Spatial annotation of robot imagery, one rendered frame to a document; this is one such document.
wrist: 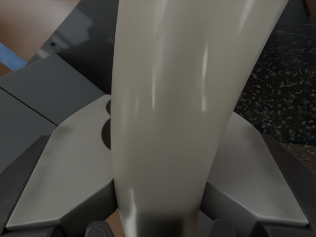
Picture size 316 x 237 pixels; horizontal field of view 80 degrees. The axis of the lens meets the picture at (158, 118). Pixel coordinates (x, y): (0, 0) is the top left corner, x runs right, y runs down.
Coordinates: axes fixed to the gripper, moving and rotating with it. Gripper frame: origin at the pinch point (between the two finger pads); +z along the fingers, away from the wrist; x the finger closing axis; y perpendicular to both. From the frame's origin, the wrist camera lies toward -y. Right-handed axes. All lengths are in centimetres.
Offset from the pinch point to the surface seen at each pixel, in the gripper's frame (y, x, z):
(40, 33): 10, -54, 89
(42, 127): 30, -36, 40
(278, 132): 13.4, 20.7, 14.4
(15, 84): 20, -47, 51
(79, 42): 13, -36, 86
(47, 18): 3, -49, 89
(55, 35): 11, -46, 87
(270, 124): 13.0, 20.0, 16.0
